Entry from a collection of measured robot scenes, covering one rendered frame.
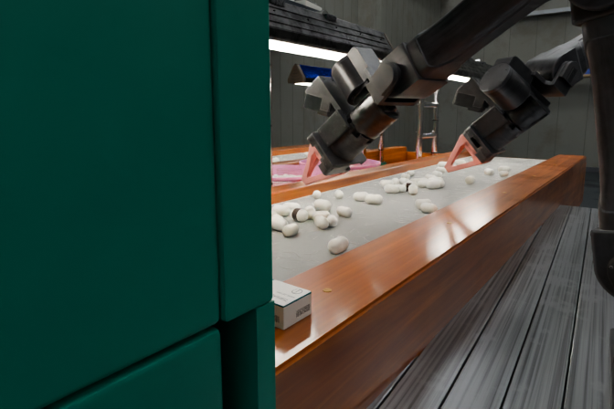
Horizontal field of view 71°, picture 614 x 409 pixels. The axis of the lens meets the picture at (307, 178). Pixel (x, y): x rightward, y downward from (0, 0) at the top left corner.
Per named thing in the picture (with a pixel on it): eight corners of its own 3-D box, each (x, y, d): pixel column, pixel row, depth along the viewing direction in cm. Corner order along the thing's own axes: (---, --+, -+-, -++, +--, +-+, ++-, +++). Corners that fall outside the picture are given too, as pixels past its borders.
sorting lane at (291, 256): (550, 164, 172) (550, 160, 172) (118, 394, 32) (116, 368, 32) (474, 160, 191) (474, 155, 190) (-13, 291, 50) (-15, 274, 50)
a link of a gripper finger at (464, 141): (431, 157, 84) (471, 126, 79) (444, 154, 90) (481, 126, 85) (452, 184, 82) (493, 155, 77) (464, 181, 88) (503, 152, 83)
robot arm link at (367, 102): (335, 107, 66) (365, 75, 62) (358, 111, 70) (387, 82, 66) (355, 141, 63) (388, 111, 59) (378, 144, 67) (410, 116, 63)
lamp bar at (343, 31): (398, 63, 98) (399, 30, 97) (155, 15, 50) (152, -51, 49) (367, 66, 103) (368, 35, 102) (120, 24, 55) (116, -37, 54)
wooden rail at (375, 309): (581, 203, 167) (587, 155, 164) (232, 676, 27) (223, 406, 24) (546, 199, 174) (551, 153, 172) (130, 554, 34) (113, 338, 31)
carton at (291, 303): (312, 313, 35) (312, 290, 35) (283, 330, 32) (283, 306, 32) (259, 295, 39) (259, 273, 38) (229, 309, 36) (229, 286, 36)
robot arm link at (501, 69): (507, 89, 67) (544, 26, 67) (469, 92, 75) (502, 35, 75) (550, 129, 71) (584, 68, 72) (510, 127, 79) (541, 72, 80)
